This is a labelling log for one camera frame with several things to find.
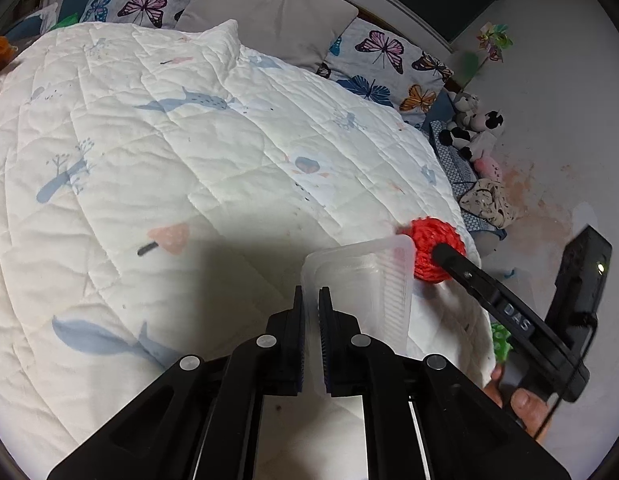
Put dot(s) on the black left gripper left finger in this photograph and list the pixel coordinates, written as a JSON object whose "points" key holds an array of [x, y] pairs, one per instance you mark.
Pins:
{"points": [[271, 364]]}

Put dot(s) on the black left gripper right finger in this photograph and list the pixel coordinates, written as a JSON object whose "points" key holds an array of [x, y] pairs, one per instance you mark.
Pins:
{"points": [[355, 364]]}

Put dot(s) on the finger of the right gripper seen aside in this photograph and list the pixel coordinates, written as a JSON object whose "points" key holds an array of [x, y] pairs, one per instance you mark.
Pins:
{"points": [[458, 266]]}

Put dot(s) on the clear plastic tray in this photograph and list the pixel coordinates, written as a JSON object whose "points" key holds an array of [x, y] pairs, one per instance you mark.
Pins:
{"points": [[372, 281]]}

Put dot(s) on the right hand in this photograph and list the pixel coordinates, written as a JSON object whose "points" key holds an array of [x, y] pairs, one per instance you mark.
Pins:
{"points": [[529, 408]]}

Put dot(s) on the green plastic basket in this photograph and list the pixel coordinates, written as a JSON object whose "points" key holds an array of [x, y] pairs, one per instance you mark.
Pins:
{"points": [[501, 343]]}

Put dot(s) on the patterned beige cloth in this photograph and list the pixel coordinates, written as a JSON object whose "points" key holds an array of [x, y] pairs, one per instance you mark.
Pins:
{"points": [[488, 200]]}

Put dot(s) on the pink plush toy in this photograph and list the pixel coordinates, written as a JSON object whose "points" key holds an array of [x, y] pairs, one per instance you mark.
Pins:
{"points": [[486, 168]]}

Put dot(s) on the black white plush cow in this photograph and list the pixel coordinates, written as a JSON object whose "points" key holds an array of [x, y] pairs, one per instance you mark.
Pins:
{"points": [[472, 132]]}

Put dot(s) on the white quilted blanket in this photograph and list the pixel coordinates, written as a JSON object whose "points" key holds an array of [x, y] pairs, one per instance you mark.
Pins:
{"points": [[159, 194]]}

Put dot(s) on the colourful pinwheel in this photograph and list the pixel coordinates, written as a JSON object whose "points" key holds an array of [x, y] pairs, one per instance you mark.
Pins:
{"points": [[494, 40]]}

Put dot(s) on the right butterfly pillow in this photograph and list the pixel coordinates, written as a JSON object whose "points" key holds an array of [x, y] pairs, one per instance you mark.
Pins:
{"points": [[387, 69]]}

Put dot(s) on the grey pillow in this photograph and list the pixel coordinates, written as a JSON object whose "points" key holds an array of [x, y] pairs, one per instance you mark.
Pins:
{"points": [[299, 32]]}

